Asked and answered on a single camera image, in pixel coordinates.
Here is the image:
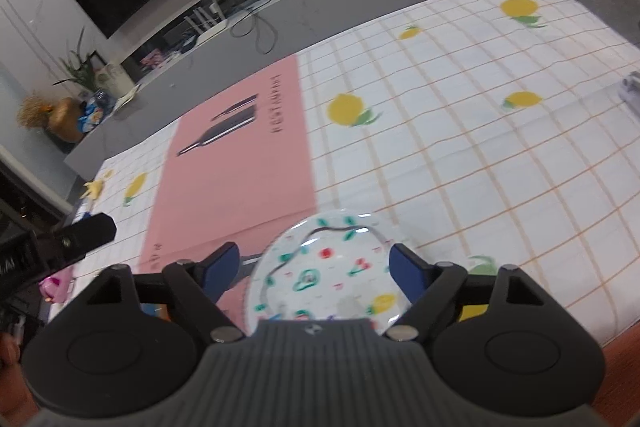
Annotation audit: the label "grey phone stand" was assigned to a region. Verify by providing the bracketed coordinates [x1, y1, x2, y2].
[619, 71, 640, 108]

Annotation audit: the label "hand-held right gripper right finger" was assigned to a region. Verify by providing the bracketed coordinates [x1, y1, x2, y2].
[385, 243, 578, 342]

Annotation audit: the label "pink round ornament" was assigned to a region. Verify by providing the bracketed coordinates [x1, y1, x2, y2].
[40, 268, 75, 304]

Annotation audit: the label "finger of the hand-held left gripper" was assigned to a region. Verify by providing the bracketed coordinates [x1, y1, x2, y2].
[31, 213, 117, 267]

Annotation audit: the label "green long-leaf plant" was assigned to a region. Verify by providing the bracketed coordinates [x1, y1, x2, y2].
[52, 27, 101, 92]

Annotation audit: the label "lemon print checked tablecloth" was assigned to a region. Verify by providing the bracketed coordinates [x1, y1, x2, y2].
[75, 0, 640, 348]

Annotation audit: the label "blue snack packet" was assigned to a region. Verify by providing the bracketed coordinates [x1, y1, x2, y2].
[77, 99, 113, 132]

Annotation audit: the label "grey marble television console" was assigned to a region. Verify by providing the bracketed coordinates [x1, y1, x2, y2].
[64, 0, 488, 180]

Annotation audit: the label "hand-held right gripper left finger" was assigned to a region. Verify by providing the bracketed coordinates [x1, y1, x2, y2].
[52, 242, 247, 344]

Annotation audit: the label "black cable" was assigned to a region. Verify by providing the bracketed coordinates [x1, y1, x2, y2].
[230, 2, 278, 55]

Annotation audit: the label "gold vase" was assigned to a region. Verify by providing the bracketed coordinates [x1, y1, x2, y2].
[47, 97, 86, 142]

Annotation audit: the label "white router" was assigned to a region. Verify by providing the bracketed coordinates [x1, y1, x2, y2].
[185, 4, 228, 45]

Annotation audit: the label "dried yellow flowers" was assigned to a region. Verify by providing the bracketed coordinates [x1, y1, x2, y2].
[17, 94, 53, 132]

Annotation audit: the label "white painted ceramic plate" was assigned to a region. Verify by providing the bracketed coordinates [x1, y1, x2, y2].
[243, 209, 418, 335]

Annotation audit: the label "yellow banana toy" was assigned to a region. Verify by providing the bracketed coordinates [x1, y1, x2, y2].
[81, 179, 108, 200]

